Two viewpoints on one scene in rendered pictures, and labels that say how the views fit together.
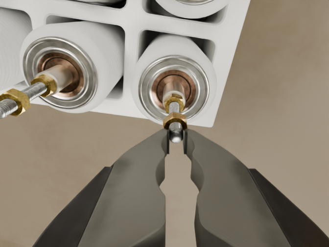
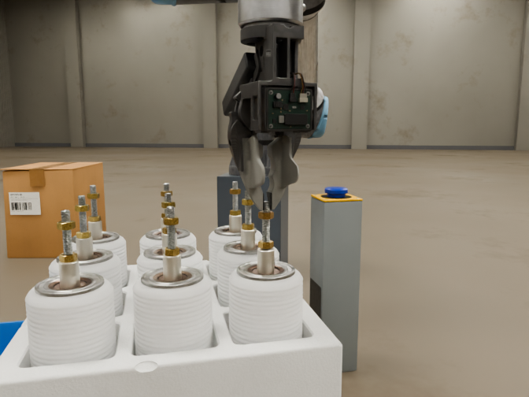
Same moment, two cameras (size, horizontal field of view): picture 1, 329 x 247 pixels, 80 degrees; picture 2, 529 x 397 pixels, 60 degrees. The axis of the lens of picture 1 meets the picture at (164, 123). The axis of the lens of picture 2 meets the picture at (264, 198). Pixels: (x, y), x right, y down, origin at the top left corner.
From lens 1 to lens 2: 64 cm
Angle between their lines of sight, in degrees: 109
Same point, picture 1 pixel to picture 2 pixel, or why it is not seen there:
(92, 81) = (199, 274)
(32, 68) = (149, 276)
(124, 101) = (221, 346)
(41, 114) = not seen: outside the picture
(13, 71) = (110, 311)
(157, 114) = (260, 277)
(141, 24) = (223, 310)
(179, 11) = (249, 257)
